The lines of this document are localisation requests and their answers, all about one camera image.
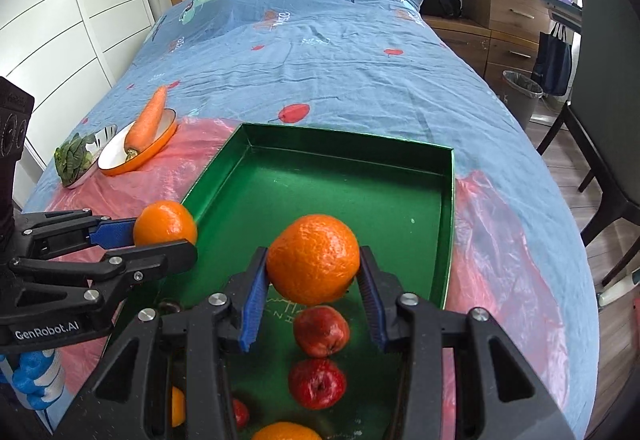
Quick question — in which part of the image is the tall wooden drawer cabinet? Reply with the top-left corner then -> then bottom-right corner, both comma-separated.
461,0 -> 553,76

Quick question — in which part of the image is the carrot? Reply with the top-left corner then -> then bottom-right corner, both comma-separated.
124,85 -> 169,160

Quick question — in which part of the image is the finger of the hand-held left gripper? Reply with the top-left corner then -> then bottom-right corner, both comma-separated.
14,208 -> 138,252
9,240 -> 198,303

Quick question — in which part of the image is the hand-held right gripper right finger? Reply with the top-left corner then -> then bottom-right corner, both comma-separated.
356,246 -> 576,440

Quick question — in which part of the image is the dark hanging bag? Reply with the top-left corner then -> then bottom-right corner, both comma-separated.
531,23 -> 573,96

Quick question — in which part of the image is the low wooden nightstand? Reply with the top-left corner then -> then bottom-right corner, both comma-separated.
424,14 -> 493,81

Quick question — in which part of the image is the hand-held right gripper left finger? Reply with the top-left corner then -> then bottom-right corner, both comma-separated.
72,246 -> 273,440

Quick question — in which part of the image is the grey chair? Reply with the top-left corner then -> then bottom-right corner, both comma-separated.
536,0 -> 640,288

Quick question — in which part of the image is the grey trash bin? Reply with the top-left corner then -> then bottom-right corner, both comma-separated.
501,69 -> 545,133

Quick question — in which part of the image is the wrinkled red apple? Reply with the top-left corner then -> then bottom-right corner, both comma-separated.
292,305 -> 351,360

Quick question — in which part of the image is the pink plastic sheet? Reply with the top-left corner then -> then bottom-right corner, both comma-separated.
42,115 -> 571,440

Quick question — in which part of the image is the large bok choy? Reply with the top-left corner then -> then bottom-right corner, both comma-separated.
54,133 -> 101,186

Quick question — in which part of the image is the person's left hand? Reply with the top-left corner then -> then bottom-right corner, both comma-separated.
0,349 -> 68,411

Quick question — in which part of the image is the green tray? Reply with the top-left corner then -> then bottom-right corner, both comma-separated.
100,121 -> 457,440

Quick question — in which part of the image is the orange-rimmed white plate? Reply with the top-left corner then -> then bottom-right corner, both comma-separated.
97,108 -> 179,177

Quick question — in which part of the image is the dark desk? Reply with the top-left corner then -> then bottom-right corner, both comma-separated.
532,0 -> 586,28

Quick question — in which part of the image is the patterned plate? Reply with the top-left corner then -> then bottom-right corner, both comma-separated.
60,124 -> 119,190

